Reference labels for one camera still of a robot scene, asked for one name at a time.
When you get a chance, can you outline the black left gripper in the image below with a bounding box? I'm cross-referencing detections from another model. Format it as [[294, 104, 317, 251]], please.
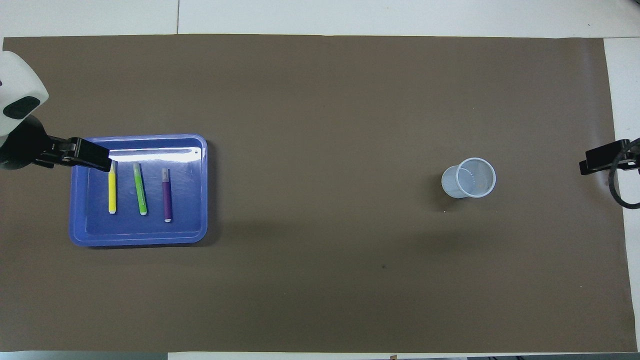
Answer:
[[0, 114, 112, 173]]

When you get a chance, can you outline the yellow marker pen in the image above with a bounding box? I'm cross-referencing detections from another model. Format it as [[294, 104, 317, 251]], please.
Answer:
[[108, 162, 117, 215]]

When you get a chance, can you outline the green marker pen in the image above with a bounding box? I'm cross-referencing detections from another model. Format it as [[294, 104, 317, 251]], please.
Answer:
[[132, 162, 148, 216]]

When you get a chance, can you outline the purple marker pen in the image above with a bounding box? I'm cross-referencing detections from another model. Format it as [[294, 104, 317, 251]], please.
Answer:
[[161, 168, 173, 223]]

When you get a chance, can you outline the blue plastic tray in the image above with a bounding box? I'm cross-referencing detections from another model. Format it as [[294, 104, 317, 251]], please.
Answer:
[[68, 133, 208, 248]]

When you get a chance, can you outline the translucent plastic cup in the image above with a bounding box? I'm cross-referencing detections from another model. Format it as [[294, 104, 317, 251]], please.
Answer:
[[441, 157, 497, 199]]

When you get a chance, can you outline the brown table mat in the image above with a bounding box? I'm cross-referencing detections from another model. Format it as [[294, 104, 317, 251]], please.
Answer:
[[0, 34, 638, 353]]

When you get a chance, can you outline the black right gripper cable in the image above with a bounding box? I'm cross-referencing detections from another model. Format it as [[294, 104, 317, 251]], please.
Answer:
[[607, 145, 640, 209]]

